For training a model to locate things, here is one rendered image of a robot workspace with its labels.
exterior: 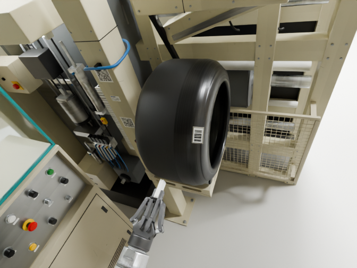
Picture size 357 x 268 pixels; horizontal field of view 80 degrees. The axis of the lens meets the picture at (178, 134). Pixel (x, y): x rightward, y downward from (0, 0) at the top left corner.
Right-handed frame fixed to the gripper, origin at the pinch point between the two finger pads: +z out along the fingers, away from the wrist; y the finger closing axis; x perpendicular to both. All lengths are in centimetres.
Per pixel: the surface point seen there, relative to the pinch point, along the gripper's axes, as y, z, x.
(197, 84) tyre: -7.4, 36.3, -18.3
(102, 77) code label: 36, 35, -20
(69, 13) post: 35, 39, -46
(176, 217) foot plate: 31, 12, 127
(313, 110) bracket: -57, 76, 36
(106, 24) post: 28, 45, -38
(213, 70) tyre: -10, 47, -15
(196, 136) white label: -10.3, 19.5, -9.3
